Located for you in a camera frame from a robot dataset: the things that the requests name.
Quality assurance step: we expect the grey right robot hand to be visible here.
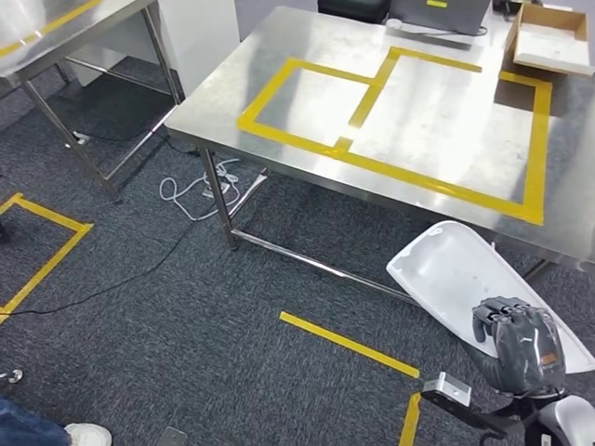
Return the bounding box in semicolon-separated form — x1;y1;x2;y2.
471;296;567;397

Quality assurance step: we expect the white plastic car part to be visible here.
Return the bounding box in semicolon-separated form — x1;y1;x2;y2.
385;220;595;376

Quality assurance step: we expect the steel workbench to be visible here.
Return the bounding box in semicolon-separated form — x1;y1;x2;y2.
165;5;595;308

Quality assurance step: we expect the cardboard box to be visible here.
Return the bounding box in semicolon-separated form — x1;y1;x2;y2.
504;2;595;79

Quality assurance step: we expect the grey laptop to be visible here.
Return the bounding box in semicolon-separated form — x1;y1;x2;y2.
387;0;495;37

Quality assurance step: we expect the black carry case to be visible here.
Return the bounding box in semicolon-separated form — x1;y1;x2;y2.
316;0;392;25

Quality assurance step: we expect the white power strip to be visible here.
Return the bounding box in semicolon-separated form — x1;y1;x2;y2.
202;180;232;200

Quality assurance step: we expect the white cabinet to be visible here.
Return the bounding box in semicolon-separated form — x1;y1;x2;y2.
68;0;242;98

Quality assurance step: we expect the metal floor socket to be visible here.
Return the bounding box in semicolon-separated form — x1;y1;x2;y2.
64;129;92;150

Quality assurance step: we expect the steel table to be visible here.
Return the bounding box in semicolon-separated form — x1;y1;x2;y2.
0;0;183;205

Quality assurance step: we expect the person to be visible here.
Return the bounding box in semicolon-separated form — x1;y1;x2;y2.
0;395;113;446

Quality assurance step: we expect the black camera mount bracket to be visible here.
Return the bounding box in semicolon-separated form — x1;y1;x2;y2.
420;388;536;440

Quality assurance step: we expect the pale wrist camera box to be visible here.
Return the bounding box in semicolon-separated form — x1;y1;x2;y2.
421;371;473;408

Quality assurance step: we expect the yellow tape double frame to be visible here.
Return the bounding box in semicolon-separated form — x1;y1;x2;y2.
235;45;553;228

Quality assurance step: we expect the coiled white cable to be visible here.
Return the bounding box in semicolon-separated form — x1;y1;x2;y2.
159;158;242;222

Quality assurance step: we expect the black floor cable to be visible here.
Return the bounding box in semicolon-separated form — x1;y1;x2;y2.
0;136;220;319

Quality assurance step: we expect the yellow floor tape frame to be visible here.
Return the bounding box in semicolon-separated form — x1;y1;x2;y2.
0;192;94;325

